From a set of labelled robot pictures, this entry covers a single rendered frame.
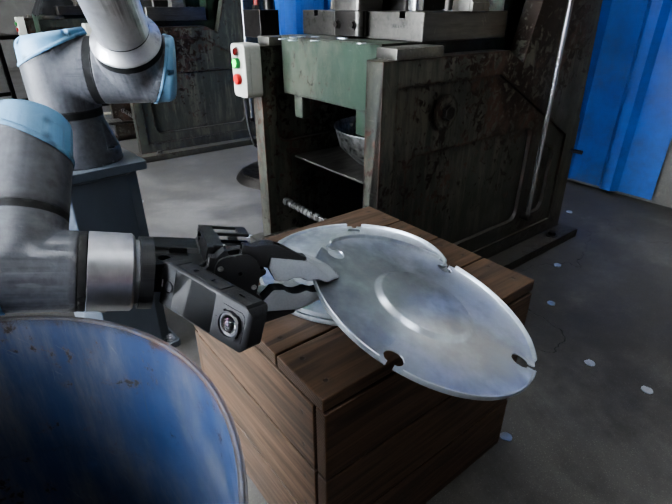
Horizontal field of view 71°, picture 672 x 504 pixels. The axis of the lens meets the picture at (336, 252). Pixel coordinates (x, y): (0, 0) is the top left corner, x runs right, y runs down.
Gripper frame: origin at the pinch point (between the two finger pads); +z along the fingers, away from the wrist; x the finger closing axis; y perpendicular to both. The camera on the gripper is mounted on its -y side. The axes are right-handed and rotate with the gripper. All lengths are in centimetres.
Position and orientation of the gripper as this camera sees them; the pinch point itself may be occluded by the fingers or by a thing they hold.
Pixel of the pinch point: (329, 283)
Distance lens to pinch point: 53.8
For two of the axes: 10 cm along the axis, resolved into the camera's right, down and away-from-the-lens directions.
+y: -4.0, -4.1, 8.2
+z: 8.9, 0.4, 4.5
